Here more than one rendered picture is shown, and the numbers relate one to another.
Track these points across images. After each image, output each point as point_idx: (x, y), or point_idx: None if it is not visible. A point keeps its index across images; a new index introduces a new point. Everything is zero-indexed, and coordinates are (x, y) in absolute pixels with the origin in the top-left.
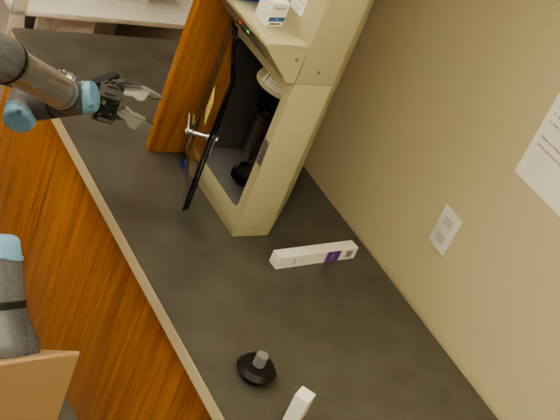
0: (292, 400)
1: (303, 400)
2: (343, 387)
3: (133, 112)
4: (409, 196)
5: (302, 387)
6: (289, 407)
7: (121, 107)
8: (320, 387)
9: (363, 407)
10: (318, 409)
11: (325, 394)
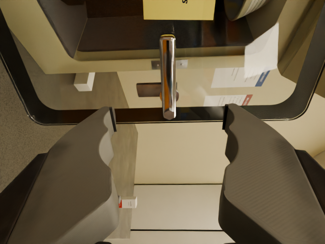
0: (131, 207)
1: (136, 205)
2: (114, 152)
3: (100, 153)
4: None
5: (135, 200)
6: (127, 207)
7: (82, 233)
8: (112, 165)
9: (118, 154)
10: (114, 178)
11: (113, 166)
